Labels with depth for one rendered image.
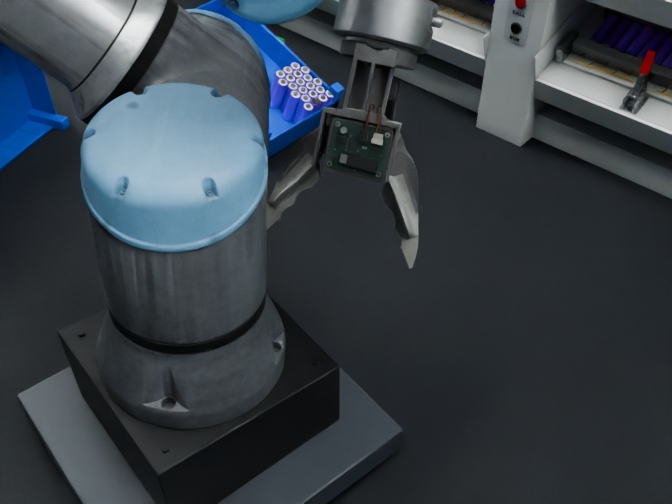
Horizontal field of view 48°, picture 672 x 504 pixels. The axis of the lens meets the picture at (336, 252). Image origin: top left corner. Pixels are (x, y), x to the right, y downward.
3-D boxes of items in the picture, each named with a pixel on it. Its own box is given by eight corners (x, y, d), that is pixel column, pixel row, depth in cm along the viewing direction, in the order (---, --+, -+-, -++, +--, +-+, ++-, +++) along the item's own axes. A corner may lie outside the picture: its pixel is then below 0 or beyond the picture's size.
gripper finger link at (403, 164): (387, 225, 73) (351, 142, 72) (387, 222, 75) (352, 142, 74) (432, 206, 72) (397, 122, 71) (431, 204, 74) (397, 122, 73)
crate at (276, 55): (333, 117, 140) (345, 88, 133) (254, 167, 129) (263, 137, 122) (225, 14, 145) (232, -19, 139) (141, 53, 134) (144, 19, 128)
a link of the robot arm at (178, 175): (90, 345, 66) (51, 183, 54) (121, 219, 78) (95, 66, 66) (266, 345, 67) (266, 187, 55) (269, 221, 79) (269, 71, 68)
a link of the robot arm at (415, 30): (346, -7, 73) (443, 14, 73) (335, 44, 74) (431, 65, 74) (338, -23, 64) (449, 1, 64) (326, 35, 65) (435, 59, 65)
